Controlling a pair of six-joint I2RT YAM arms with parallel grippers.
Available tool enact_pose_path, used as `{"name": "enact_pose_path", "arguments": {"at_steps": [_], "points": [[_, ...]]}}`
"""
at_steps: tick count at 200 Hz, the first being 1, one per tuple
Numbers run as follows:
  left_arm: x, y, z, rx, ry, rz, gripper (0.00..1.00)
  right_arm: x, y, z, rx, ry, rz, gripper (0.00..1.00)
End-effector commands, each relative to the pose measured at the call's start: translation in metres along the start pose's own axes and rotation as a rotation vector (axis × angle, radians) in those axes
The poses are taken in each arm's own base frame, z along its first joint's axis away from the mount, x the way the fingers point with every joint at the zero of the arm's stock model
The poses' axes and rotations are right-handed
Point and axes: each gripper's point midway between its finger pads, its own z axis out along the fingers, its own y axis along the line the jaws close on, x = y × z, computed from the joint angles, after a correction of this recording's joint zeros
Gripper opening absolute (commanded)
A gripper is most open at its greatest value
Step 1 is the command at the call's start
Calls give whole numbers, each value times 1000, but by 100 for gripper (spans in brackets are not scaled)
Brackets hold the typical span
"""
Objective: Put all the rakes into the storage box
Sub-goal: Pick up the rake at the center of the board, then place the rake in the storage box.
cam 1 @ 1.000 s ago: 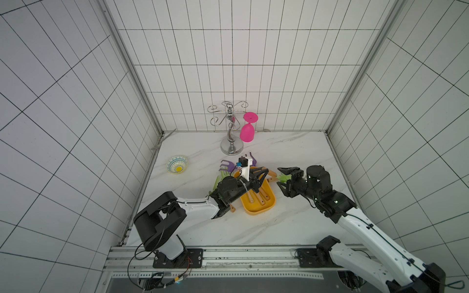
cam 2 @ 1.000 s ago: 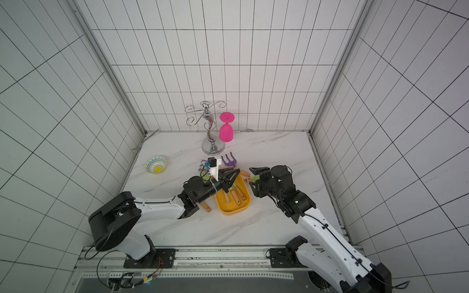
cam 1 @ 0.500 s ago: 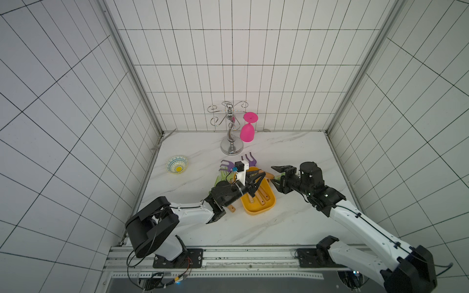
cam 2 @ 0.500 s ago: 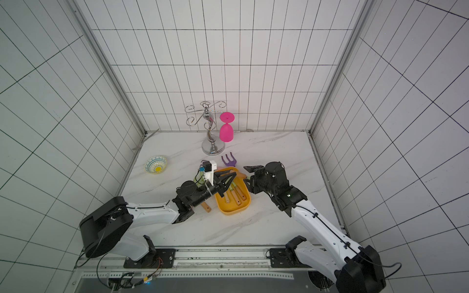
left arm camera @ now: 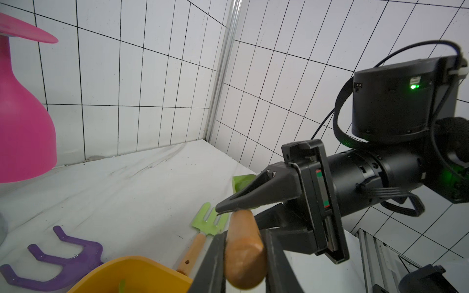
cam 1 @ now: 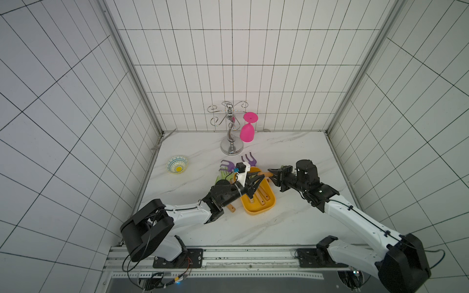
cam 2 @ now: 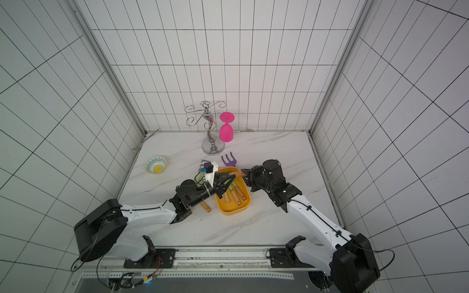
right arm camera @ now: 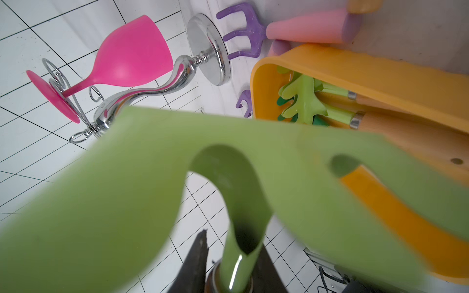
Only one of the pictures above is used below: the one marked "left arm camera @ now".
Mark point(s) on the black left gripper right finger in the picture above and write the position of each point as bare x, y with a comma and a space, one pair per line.
280, 277

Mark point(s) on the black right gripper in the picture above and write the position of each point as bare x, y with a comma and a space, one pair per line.
320, 190

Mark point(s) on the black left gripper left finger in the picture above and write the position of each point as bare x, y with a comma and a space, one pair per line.
210, 276

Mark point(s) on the light green fork rake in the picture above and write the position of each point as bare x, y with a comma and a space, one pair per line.
245, 255

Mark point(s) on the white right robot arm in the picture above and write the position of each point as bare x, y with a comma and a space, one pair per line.
404, 135

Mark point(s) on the yellow storage box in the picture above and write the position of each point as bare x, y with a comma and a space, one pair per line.
133, 274

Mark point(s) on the pink plastic goblet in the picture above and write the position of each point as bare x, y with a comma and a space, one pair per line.
28, 135

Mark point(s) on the light green spade wooden handle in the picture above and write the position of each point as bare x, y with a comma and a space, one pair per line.
208, 223

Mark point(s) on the aluminium front rail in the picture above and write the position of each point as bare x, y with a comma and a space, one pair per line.
383, 267

